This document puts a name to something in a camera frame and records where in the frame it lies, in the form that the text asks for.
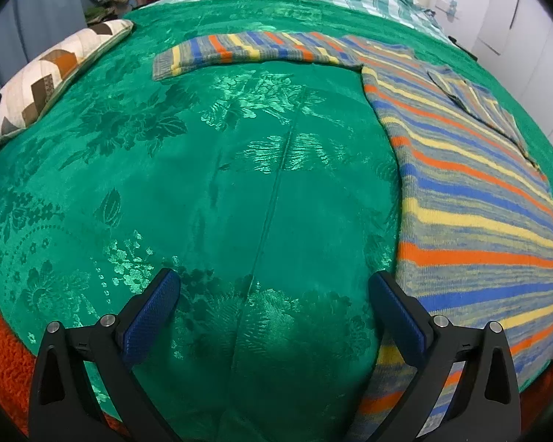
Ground patchwork geometric pillow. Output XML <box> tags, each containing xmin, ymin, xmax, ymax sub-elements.
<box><xmin>0</xmin><ymin>19</ymin><xmax>133</xmax><ymax>144</ymax></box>

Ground green floral bedspread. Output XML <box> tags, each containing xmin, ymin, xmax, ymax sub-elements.
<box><xmin>0</xmin><ymin>0</ymin><xmax>553</xmax><ymax>441</ymax></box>

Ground striped knit sweater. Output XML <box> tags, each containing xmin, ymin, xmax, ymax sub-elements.
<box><xmin>152</xmin><ymin>31</ymin><xmax>553</xmax><ymax>441</ymax></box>

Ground blue curtain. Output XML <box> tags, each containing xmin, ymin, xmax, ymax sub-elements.
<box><xmin>0</xmin><ymin>0</ymin><xmax>91</xmax><ymax>89</ymax></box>

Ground white wardrobe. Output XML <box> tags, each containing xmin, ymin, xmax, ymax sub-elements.
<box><xmin>473</xmin><ymin>0</ymin><xmax>553</xmax><ymax>144</ymax></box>

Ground wall socket with blue plug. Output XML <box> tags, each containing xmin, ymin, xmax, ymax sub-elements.
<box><xmin>434</xmin><ymin>0</ymin><xmax>459</xmax><ymax>23</ymax></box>

